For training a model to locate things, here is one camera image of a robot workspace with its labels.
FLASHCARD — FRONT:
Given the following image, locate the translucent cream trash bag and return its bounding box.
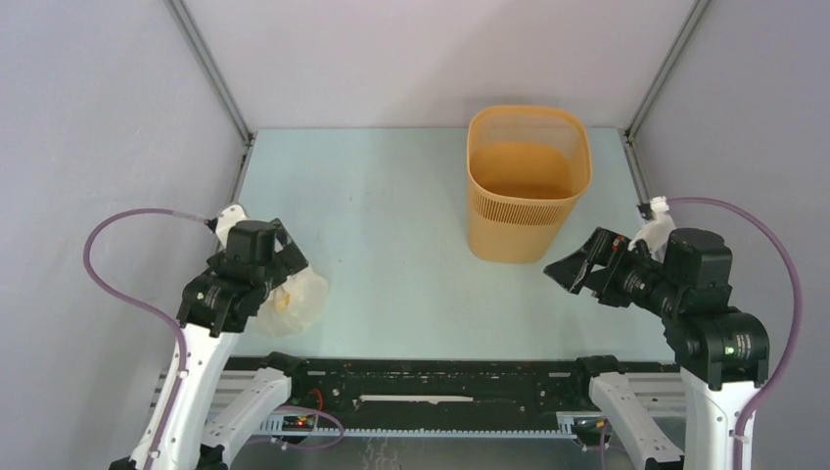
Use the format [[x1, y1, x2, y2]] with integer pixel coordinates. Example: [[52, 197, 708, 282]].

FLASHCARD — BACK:
[[250, 266, 329, 338]]

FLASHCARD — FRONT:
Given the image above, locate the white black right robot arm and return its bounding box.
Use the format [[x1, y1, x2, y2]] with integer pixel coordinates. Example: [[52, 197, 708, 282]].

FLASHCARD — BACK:
[[543, 228, 769, 469]]

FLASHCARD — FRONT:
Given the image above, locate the aluminium frame post left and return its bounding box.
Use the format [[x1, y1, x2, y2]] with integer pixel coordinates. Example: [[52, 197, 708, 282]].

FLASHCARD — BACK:
[[163, 0, 254, 146]]

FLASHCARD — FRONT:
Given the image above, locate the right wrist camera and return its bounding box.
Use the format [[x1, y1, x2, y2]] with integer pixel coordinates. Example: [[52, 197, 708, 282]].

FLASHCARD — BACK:
[[627, 196, 676, 262]]

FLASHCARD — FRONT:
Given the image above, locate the aluminium frame post right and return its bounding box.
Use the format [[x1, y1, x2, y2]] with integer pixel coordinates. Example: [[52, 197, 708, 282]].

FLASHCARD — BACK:
[[624, 0, 714, 143]]

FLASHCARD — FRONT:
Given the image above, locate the orange slotted plastic trash bin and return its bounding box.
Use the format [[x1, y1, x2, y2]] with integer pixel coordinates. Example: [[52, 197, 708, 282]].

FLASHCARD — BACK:
[[466, 105, 592, 263]]

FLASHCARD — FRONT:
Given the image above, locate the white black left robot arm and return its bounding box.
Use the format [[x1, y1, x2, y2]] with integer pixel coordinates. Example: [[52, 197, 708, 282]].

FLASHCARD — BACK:
[[110, 219, 309, 469]]

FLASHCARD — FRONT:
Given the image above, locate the small electronics board with leds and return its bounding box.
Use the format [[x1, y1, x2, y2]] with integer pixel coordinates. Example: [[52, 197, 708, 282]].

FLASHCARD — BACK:
[[280, 415, 316, 433]]

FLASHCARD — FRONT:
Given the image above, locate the aluminium frame post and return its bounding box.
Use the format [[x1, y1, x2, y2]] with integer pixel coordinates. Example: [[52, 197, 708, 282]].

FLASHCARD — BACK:
[[163, 0, 254, 146], [624, 0, 714, 143]]

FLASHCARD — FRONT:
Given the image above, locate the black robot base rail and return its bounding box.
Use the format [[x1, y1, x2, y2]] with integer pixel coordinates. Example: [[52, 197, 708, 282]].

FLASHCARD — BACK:
[[213, 352, 689, 448]]

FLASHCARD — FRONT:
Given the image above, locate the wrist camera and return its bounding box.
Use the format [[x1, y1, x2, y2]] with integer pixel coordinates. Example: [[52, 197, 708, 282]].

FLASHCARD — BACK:
[[627, 196, 676, 262], [207, 204, 248, 250]]

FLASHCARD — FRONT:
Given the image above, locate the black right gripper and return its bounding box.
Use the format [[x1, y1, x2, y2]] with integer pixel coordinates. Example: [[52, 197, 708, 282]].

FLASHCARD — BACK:
[[542, 222, 681, 314]]

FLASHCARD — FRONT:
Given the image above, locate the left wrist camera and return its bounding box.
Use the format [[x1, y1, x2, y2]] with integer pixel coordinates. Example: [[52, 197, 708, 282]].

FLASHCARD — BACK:
[[207, 204, 248, 250]]

